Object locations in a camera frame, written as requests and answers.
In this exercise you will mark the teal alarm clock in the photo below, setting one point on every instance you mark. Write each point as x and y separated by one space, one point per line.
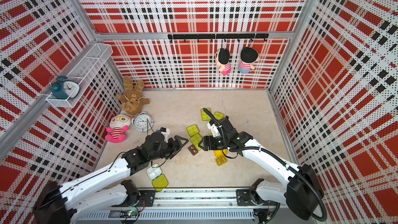
63 88

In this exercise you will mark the white wire shelf basket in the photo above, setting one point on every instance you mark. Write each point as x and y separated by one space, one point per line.
83 73

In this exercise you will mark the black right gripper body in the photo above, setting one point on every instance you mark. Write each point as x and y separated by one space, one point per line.
218 143

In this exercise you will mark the green pillbox with cross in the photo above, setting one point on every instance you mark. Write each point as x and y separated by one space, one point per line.
192 130

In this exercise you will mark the green pillbox white tray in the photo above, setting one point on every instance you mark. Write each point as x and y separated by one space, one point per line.
219 115

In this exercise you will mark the brown teddy bear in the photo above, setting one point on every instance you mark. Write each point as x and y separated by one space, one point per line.
132 98

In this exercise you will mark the green pillbox front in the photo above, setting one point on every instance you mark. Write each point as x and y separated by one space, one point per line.
158 179

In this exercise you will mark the small yellow transparent pillbox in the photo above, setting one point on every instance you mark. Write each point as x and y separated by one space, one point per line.
221 161

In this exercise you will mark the pink dressed hanging doll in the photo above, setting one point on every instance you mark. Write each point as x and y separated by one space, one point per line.
223 61

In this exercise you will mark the white alarm clock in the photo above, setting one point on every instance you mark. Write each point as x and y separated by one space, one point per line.
143 122

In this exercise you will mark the black hook rail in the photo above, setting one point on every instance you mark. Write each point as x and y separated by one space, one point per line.
185 37

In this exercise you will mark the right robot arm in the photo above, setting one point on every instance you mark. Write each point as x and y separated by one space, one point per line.
298 187

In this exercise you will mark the blue dressed hanging doll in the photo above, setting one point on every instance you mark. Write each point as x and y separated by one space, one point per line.
248 57

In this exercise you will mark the small brown pillbox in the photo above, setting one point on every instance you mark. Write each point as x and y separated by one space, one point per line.
193 150

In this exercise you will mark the metal base rail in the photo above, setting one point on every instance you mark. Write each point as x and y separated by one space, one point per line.
186 204

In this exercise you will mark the pink owl plush toy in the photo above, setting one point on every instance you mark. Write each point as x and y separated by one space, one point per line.
118 127

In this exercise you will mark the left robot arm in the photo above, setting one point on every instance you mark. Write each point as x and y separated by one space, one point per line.
108 186

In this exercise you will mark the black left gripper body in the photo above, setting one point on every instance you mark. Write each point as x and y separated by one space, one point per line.
168 150

